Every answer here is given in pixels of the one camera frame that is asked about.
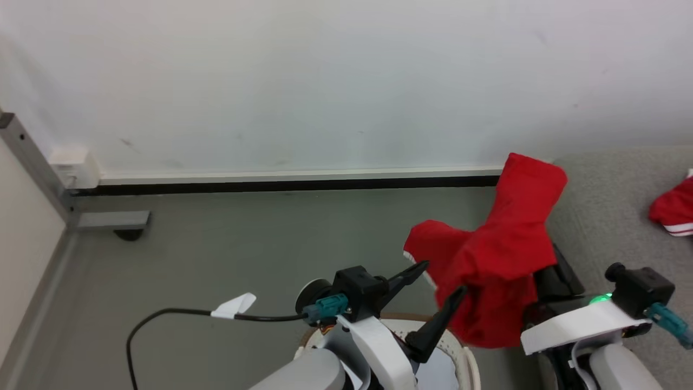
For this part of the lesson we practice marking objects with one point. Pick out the black round frame foot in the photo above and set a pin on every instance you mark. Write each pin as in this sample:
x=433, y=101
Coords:
x=129, y=234

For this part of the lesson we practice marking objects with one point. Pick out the white wall trim strip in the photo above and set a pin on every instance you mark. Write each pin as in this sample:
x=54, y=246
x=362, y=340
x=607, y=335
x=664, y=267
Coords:
x=303, y=174

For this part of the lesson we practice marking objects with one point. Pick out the black baseboard strip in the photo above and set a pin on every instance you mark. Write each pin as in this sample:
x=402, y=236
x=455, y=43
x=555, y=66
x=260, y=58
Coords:
x=292, y=186

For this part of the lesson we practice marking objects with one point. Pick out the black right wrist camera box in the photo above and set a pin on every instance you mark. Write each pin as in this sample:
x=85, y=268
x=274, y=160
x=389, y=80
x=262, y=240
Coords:
x=643, y=290

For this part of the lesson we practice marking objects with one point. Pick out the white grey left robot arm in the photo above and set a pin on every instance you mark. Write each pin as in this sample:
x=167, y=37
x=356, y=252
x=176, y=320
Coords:
x=306, y=374

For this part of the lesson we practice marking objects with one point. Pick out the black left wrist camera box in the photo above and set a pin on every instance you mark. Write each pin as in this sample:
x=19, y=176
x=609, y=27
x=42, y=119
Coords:
x=358, y=290

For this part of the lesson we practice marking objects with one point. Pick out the grey metal frame post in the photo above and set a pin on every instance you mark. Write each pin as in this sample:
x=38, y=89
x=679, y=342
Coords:
x=32, y=162

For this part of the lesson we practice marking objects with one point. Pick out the red garment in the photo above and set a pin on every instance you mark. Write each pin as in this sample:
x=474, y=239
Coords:
x=503, y=254
x=675, y=208

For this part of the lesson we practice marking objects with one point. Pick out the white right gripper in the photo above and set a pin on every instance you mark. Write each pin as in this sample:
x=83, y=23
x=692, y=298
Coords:
x=579, y=324

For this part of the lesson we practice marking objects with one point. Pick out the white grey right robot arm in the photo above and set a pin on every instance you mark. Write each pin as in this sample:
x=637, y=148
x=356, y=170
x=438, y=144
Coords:
x=617, y=368

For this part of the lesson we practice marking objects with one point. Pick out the grey fabric sofa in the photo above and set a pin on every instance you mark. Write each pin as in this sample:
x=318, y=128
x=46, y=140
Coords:
x=612, y=216

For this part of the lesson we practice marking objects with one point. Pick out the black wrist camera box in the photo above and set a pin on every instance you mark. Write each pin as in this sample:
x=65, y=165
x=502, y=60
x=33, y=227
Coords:
x=358, y=290
x=643, y=290

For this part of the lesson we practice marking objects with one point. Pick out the cream perforated laundry basket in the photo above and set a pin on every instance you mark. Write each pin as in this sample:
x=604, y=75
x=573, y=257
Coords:
x=470, y=365

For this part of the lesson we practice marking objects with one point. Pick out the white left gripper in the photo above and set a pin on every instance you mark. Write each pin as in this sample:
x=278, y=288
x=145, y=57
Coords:
x=379, y=349

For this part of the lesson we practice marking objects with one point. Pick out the white wall socket box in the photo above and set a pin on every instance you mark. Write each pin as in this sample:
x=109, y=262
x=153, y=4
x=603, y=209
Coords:
x=76, y=167

